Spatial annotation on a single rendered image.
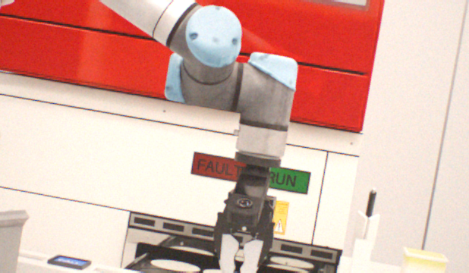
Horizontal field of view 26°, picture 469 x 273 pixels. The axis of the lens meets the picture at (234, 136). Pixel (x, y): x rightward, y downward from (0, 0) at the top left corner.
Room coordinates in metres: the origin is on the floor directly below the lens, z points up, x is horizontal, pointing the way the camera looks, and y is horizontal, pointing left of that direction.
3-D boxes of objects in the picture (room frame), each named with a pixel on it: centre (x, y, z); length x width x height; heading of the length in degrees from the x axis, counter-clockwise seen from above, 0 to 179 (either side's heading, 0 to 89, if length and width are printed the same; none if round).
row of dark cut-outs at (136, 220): (2.12, -0.03, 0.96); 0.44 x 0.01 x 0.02; 83
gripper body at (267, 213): (1.56, -0.04, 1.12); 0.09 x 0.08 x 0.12; 173
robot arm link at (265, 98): (1.55, -0.04, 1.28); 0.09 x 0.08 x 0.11; 94
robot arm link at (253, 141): (1.55, -0.04, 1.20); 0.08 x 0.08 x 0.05
